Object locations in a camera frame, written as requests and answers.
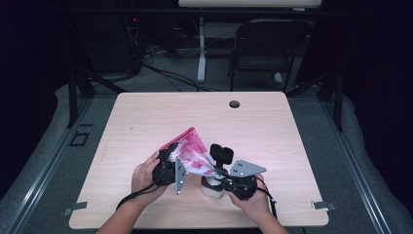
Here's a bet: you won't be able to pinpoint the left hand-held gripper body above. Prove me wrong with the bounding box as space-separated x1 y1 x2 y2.
151 149 190 196

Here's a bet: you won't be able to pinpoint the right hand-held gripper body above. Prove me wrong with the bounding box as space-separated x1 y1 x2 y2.
222 158 268 201

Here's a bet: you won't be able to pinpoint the red and white plastic bag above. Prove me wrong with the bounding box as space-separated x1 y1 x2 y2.
159 126 217 178

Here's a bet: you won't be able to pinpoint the person's left hand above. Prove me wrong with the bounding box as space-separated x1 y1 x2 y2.
131 150 169 210

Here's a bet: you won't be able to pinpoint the person's right hand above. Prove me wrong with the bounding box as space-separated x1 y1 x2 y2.
228 174 273 226

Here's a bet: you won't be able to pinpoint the grey tape piece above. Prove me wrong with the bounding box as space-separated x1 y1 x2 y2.
62 201 89 217
311 200 338 212

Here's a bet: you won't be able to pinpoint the white desk leg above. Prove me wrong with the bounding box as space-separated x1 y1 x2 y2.
197 16 207 83

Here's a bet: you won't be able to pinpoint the black folding chair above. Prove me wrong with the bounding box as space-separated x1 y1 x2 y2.
227 18 315 94

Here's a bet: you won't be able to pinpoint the black metal stand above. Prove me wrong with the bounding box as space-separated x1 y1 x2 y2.
285 69 345 133
66 19 128 129

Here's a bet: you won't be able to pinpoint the black equipment cabinet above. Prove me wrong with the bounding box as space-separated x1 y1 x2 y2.
94 13 144 74

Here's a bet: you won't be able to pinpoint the right hand-held gripper black cable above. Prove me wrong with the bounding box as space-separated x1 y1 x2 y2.
256 176 280 219

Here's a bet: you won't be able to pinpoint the hand-held gripper black cable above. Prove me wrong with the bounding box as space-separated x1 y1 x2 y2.
115 181 159 212
256 176 280 219

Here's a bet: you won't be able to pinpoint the left hand-held gripper black cable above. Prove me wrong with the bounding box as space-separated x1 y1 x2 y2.
115 181 159 212

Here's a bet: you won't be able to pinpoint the black floor cables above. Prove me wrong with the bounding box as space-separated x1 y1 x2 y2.
142 61 222 93

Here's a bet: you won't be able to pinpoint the aluminium floor rail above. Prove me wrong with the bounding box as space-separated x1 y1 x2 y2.
6 97 95 234
320 98 393 234

